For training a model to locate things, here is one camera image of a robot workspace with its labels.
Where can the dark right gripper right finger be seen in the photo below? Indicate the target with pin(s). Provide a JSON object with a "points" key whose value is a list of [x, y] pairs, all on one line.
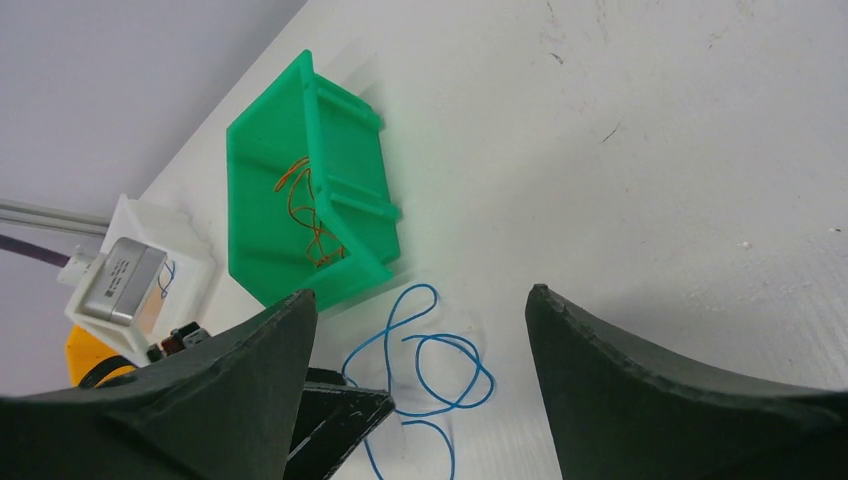
{"points": [[622, 407]]}

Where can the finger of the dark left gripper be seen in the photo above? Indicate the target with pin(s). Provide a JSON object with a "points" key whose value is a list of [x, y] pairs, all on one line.
{"points": [[333, 419]]}

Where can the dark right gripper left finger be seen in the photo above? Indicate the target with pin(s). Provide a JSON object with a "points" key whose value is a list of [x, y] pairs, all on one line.
{"points": [[223, 409]]}

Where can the white translucent bin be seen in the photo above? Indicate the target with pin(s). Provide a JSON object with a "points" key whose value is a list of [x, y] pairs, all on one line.
{"points": [[189, 265]]}

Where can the yellow plastic bin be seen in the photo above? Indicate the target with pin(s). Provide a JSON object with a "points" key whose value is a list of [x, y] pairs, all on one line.
{"points": [[83, 352]]}

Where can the green plastic bin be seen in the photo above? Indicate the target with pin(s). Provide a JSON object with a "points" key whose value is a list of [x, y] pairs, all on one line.
{"points": [[309, 205]]}

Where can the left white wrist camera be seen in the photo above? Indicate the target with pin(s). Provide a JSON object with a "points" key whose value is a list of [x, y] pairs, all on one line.
{"points": [[116, 296]]}

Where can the left aluminium frame rail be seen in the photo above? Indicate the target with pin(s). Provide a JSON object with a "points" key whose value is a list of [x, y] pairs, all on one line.
{"points": [[36, 216]]}

